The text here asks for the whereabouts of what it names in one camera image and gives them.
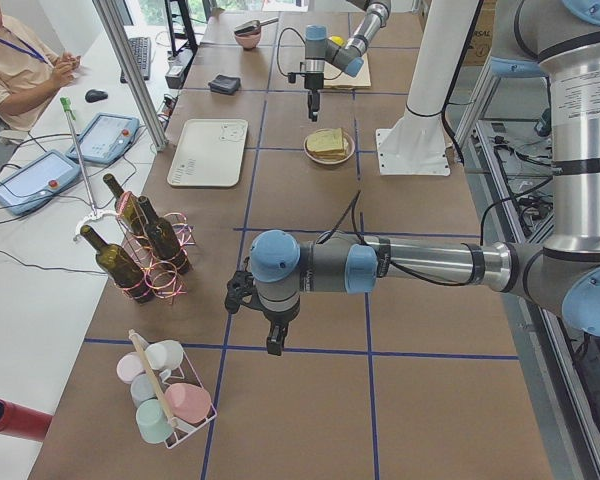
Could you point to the light pink cup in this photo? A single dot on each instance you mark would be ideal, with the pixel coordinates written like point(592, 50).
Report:
point(129, 367)

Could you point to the dark wine bottle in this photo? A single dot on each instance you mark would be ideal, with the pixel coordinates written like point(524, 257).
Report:
point(117, 197)
point(162, 237)
point(119, 265)

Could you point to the yellow lemon left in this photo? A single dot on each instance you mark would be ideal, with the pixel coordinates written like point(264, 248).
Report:
point(338, 40)

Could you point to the white wire cup rack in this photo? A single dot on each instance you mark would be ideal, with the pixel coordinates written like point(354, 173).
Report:
point(161, 380)

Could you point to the white bear serving tray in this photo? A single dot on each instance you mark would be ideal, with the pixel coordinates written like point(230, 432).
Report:
point(209, 153)

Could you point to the green tipped metal rod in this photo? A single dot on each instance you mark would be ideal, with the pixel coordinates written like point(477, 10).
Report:
point(95, 213)

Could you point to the dark wine bottle right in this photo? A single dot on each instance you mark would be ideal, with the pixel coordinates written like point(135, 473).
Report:
point(162, 237)

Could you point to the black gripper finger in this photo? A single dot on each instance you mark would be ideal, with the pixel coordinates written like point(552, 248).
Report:
point(275, 340)
point(313, 105)

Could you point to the aluminium frame post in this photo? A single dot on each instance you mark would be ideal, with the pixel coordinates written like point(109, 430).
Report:
point(114, 28)

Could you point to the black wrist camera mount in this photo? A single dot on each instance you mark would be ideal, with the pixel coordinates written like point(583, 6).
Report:
point(241, 291)

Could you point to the grey cup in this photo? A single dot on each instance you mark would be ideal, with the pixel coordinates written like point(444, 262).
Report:
point(141, 390)

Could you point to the dark wine bottle left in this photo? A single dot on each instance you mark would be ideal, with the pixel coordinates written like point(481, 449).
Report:
point(119, 265)

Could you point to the white cup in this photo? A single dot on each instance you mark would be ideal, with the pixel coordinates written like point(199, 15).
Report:
point(166, 354)

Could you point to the white round plate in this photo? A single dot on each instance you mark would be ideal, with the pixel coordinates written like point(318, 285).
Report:
point(350, 146)

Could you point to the seated person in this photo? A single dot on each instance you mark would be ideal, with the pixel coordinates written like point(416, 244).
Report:
point(31, 74)

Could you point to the red cylinder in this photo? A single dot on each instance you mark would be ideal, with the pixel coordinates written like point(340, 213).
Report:
point(23, 422)

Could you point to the near teach pendant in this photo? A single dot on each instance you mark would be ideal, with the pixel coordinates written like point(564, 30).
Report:
point(35, 184)

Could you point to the black keyboard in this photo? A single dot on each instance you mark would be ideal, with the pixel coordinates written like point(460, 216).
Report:
point(141, 49)

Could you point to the mint green cup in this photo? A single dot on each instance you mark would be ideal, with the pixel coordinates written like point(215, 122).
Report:
point(152, 423)

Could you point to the metal scoop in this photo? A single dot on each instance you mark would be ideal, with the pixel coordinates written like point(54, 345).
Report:
point(252, 25)

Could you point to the grey folded cloth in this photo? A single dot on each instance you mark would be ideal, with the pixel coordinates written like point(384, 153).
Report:
point(227, 85)

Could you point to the bread slice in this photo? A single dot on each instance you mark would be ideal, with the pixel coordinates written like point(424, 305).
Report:
point(326, 142)
point(334, 155)

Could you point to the black computer mouse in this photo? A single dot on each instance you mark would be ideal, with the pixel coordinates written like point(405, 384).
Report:
point(95, 95)

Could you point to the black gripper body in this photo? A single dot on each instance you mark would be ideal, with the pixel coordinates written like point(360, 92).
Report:
point(313, 82)
point(279, 318)

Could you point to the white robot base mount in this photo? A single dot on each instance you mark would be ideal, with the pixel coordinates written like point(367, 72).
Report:
point(415, 145)

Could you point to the cardboard box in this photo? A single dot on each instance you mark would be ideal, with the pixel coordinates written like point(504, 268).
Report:
point(481, 42)

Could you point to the wooden cutting board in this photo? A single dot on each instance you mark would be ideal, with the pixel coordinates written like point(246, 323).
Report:
point(337, 80)

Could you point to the copper wire bottle rack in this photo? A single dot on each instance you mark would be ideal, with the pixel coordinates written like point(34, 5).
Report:
point(160, 275)

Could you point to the pink bowl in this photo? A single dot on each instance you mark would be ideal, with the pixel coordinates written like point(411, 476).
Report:
point(248, 38)

